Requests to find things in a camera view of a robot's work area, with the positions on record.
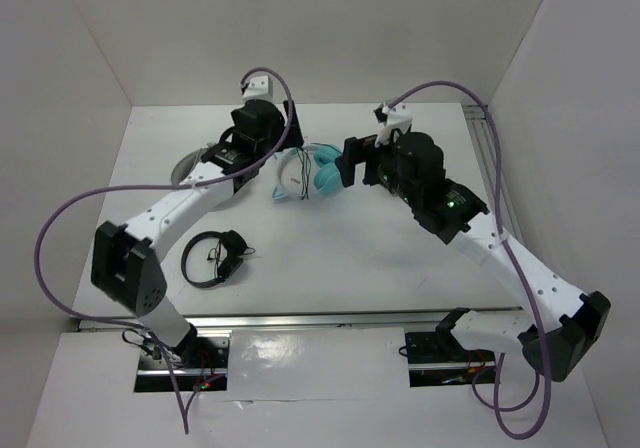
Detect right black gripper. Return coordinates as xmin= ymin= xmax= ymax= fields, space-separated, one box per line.
xmin=334 ymin=133 xmax=419 ymax=206

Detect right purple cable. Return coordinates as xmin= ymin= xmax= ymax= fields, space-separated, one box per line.
xmin=387 ymin=80 xmax=554 ymax=440

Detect purple cable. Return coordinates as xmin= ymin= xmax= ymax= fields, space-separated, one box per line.
xmin=33 ymin=67 xmax=294 ymax=435
xmin=387 ymin=80 xmax=554 ymax=440

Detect white grey gaming headset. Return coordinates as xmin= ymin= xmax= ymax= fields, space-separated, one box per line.
xmin=170 ymin=145 xmax=251 ymax=209

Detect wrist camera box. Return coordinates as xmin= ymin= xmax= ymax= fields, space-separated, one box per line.
xmin=374 ymin=101 xmax=413 ymax=148
xmin=240 ymin=75 xmax=274 ymax=103

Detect small black grey headphones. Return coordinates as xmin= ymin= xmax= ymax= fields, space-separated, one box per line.
xmin=180 ymin=230 xmax=256 ymax=290

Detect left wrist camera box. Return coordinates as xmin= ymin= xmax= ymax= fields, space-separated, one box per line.
xmin=240 ymin=75 xmax=274 ymax=103

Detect aluminium side rail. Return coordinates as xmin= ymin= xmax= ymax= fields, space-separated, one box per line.
xmin=462 ymin=105 xmax=523 ymax=241

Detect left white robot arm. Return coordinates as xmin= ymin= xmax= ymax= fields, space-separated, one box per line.
xmin=91 ymin=100 xmax=303 ymax=367

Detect aluminium front rail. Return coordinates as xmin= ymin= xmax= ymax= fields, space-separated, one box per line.
xmin=77 ymin=307 xmax=521 ymax=333

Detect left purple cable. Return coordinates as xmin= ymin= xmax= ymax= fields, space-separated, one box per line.
xmin=33 ymin=67 xmax=294 ymax=435

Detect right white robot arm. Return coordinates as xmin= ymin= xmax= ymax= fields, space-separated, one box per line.
xmin=336 ymin=132 xmax=611 ymax=382

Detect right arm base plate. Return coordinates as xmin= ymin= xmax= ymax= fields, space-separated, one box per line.
xmin=398 ymin=332 xmax=496 ymax=388

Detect teal cat-ear headphones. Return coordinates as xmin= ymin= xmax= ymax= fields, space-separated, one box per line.
xmin=271 ymin=143 xmax=343 ymax=203

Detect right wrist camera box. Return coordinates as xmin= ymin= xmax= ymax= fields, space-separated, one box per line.
xmin=374 ymin=101 xmax=413 ymax=148

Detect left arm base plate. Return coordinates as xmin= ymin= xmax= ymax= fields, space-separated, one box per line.
xmin=123 ymin=332 xmax=231 ymax=393

